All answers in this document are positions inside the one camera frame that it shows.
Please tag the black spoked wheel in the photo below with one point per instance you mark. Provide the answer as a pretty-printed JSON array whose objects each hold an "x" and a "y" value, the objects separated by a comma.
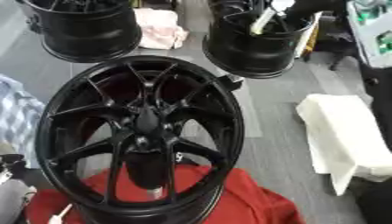
[{"x": 148, "y": 122}]

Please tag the black wheel rim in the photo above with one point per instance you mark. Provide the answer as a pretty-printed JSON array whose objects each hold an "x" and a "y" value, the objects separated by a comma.
[
  {"x": 250, "y": 55},
  {"x": 92, "y": 35}
]

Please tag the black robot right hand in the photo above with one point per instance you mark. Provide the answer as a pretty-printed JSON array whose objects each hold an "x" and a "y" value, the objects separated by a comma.
[{"x": 319, "y": 7}]

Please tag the blue white checked cloth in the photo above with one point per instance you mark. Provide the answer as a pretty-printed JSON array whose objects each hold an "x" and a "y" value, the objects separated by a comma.
[{"x": 20, "y": 116}]

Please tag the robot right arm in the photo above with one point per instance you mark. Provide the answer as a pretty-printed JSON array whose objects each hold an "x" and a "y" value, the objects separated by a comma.
[{"x": 372, "y": 32}]

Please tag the white and yellow board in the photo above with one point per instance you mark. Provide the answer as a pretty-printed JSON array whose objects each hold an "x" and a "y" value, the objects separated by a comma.
[{"x": 309, "y": 35}]

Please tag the pink white cloth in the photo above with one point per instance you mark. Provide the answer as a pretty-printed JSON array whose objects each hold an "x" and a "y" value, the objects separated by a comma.
[{"x": 159, "y": 29}]

